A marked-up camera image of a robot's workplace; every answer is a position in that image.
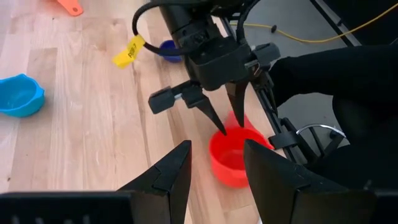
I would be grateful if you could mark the blue measuring cup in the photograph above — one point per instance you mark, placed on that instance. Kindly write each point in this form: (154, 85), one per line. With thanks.
(18, 96)

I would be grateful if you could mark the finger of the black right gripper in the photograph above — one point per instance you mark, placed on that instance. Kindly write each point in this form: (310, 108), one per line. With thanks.
(237, 99)
(199, 102)

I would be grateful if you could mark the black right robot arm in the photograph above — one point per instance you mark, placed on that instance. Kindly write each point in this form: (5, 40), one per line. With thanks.
(183, 15)

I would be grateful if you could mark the orange measuring cup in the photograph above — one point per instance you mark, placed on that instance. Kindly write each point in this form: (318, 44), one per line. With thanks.
(72, 6)

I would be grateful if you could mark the chrome chair base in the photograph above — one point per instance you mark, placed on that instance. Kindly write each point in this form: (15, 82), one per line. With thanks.
(320, 126)

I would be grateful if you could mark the red measuring cup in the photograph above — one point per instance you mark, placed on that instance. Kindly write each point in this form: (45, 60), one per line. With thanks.
(227, 161)

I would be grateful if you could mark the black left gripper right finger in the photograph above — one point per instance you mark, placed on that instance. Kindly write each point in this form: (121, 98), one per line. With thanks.
(267, 174)

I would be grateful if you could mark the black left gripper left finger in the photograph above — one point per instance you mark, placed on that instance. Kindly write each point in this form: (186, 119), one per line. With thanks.
(174, 174)

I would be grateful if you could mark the person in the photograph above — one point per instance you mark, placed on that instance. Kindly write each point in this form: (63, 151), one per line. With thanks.
(342, 71)

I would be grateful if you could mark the dark indigo measuring cup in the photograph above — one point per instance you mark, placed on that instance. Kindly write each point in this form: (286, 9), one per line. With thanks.
(166, 44)

